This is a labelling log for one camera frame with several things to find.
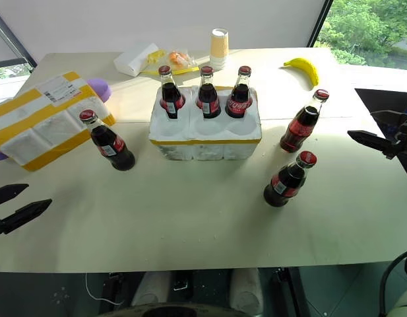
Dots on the white tissue pack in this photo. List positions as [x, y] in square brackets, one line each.
[134, 59]

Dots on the white foam box yellow tape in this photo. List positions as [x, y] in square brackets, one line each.
[41, 132]

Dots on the black board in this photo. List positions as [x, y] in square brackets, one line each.
[381, 102]

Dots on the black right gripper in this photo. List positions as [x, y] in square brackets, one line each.
[404, 135]

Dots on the stack of paper cups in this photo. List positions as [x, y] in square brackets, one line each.
[219, 48]

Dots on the purple plastic object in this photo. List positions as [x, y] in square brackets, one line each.
[99, 87]

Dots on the black stand leg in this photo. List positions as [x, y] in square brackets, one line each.
[285, 294]
[111, 290]

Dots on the white rounded shape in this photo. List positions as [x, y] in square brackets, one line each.
[246, 290]
[150, 289]

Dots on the yellow banana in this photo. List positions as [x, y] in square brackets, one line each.
[308, 67]

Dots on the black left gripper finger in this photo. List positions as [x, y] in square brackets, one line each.
[21, 214]
[7, 193]

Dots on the glass cola bottle red cap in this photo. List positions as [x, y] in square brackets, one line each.
[297, 130]
[284, 185]
[237, 99]
[114, 148]
[171, 97]
[208, 99]

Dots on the dark window frame bar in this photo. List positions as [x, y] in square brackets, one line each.
[318, 23]
[15, 36]

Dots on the clear bag with orange snacks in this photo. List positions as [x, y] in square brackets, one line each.
[176, 59]

